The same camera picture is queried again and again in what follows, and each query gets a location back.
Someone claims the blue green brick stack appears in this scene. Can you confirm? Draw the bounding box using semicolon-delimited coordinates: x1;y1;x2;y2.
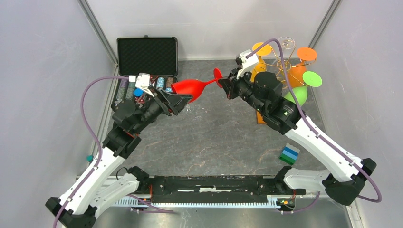
279;143;300;165

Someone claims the blue poker chip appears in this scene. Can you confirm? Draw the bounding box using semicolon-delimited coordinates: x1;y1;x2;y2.
133;88;143;97

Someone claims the orange wine glass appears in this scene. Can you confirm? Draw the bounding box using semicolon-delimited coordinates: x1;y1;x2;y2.
287;47;317;88

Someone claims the green wine glass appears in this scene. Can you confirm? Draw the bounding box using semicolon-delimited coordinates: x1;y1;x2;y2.
290;71;323;106

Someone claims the yellow wine glass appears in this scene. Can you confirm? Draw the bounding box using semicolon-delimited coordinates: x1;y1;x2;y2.
250;45;272;82

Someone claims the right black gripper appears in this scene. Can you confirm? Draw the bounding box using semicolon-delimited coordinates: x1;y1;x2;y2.
218;66;267;114

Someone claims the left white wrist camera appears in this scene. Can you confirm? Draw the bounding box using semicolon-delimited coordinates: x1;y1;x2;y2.
128;73;154;97

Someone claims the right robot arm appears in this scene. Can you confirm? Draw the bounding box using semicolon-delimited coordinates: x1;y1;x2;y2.
213;69;376;206

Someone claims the clear glass on rack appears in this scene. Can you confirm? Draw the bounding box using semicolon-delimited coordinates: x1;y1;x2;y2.
278;36;296;51

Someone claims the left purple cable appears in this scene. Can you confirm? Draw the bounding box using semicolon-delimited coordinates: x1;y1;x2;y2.
52;76;131;228

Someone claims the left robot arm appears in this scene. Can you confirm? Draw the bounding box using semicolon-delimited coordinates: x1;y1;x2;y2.
46;89;192;228

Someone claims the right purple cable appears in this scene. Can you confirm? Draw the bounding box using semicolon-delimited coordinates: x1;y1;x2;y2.
245;38;382;204

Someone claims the gold wire glass rack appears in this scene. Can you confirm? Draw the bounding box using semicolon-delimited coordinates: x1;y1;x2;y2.
255;47;316;125

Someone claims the purple cable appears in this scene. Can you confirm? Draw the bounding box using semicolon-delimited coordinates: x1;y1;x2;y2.
52;76;131;228
245;38;382;204

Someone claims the red wine glass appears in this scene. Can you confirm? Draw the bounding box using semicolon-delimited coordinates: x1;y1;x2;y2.
171;68;223;103

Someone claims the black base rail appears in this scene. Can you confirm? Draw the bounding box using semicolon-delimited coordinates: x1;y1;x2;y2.
134;175;316;209

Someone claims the black poker chip case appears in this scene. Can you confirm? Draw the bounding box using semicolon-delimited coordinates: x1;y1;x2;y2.
111;36;179;111

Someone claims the clear wine glass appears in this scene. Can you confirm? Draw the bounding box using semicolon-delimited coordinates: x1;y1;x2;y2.
183;105;193;113

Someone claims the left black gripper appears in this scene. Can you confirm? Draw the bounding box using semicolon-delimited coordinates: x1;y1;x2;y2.
132;85;193;133

